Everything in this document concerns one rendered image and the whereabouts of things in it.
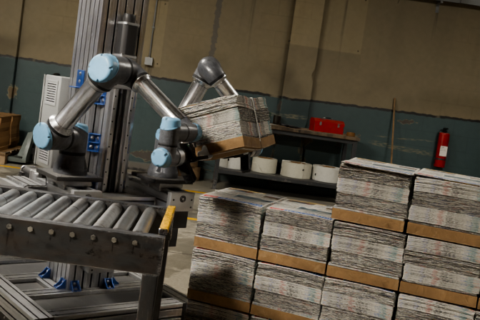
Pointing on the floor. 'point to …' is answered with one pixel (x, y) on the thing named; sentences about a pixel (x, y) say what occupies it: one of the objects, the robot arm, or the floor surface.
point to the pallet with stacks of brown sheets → (8, 135)
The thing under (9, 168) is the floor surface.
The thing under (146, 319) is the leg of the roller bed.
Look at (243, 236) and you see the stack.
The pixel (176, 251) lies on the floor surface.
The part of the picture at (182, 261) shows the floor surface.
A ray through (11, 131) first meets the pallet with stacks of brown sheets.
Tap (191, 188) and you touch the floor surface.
